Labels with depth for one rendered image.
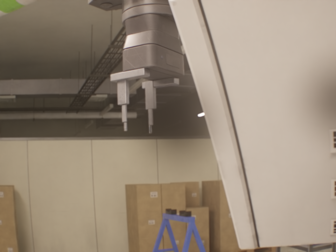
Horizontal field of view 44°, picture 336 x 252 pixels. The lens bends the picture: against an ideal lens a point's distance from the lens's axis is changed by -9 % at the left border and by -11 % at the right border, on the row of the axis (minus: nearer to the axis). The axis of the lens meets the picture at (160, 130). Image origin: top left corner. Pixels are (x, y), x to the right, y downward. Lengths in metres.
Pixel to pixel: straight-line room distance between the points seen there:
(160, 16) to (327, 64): 0.34
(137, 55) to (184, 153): 7.99
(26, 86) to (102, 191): 3.46
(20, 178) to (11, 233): 1.41
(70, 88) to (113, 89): 1.00
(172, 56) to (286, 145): 0.32
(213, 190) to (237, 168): 7.47
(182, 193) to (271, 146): 7.01
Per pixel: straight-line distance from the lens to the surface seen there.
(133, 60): 0.51
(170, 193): 7.18
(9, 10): 0.86
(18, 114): 12.58
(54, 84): 10.33
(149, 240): 7.14
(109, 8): 0.62
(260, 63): 0.21
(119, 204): 8.14
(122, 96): 0.52
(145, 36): 0.51
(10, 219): 6.90
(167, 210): 5.91
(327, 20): 0.20
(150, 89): 0.56
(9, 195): 6.87
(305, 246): 4.58
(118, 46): 6.00
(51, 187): 7.97
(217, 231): 7.65
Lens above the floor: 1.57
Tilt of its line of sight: 5 degrees up
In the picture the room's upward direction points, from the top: 2 degrees counter-clockwise
